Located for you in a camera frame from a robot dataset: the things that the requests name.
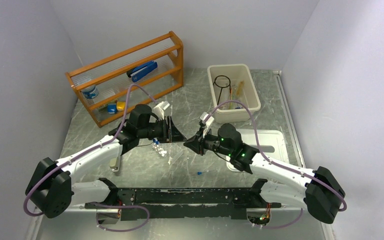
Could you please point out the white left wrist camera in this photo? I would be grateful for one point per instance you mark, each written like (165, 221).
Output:
(162, 109)

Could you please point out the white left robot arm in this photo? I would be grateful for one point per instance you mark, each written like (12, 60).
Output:
(55, 184)

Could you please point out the blue yellow small objects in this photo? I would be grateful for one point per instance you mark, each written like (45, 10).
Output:
(115, 107)

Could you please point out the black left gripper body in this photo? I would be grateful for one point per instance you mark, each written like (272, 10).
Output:
(154, 129)

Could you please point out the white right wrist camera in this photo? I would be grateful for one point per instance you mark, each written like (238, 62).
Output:
(206, 123)

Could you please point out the blue stapler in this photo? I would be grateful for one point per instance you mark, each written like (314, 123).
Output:
(139, 72)

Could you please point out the blue white tape roll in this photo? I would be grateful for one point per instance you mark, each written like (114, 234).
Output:
(90, 92)

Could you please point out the colourful plastic spoons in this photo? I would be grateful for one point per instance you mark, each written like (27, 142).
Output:
(232, 96)

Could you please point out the black metal ring tripod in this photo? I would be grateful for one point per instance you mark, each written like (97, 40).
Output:
(223, 84)

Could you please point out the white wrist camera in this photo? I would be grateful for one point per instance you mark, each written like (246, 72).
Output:
(206, 123)
(162, 109)

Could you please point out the white bin lid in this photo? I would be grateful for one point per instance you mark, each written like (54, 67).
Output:
(271, 141)

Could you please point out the beige stapler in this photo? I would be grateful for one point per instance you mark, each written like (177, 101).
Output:
(115, 164)

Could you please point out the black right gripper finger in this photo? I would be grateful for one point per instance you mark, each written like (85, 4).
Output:
(193, 144)
(200, 138)

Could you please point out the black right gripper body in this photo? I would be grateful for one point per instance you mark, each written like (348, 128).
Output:
(212, 142)

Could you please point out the orange wooden rack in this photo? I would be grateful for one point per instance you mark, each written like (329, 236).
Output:
(109, 76)

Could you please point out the tan test tube brush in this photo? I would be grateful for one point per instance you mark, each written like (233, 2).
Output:
(239, 89)

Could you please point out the clear plastic bag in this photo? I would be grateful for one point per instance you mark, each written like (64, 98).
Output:
(171, 153)

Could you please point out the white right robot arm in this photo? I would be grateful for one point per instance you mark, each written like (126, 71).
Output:
(316, 191)

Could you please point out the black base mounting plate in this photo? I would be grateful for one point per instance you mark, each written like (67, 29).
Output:
(178, 203)

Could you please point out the beige plastic bin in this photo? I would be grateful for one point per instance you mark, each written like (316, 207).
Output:
(237, 73)

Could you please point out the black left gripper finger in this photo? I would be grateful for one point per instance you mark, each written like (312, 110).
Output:
(176, 135)
(169, 130)

